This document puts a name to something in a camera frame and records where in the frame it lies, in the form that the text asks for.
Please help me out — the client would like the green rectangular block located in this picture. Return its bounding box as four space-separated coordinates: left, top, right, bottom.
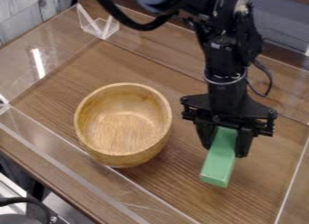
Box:
199 127 237 188

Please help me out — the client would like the black metal bracket with bolt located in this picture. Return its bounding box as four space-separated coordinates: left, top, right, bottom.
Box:
39 211 69 224

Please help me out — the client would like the clear acrylic tray wall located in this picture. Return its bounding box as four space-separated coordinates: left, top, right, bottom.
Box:
0 94 201 224

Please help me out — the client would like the clear acrylic corner bracket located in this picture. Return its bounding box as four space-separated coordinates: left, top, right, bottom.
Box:
76 4 118 40

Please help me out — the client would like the brown wooden bowl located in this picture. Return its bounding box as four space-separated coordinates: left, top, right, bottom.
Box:
73 82 172 168

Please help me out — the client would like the black cable bottom left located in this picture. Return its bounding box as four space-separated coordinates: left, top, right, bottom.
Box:
0 196 52 224

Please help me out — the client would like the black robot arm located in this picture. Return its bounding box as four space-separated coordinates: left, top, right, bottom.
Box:
96 0 278 158

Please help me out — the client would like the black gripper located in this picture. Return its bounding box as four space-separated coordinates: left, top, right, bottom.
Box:
179 79 278 158

